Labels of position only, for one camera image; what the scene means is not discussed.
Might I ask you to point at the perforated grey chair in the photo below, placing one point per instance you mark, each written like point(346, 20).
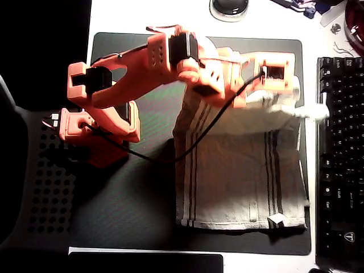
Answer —
point(48, 185)

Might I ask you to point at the small metal nut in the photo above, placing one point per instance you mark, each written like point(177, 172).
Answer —
point(335, 28)

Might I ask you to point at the white striped towel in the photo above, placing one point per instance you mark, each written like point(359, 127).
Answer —
point(233, 182)

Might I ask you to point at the black keyboard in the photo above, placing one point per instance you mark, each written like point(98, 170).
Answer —
point(341, 142)

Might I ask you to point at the dark red round bowl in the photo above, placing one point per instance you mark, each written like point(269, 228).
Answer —
point(355, 17)

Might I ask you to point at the black computer mouse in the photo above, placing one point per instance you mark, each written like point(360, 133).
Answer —
point(230, 7)

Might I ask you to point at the white plastic scrap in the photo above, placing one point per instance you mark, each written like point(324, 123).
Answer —
point(330, 17)

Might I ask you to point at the orange camera mount plate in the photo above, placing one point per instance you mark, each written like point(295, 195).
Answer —
point(287, 71)

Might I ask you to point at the black desk mat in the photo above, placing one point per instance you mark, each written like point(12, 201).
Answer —
point(128, 199)

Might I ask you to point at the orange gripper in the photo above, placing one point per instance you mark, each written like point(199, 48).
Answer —
point(247, 96)

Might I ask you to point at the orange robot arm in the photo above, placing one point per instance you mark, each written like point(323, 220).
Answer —
point(113, 85)

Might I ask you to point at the small blue plastic part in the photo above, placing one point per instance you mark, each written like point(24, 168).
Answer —
point(310, 12)

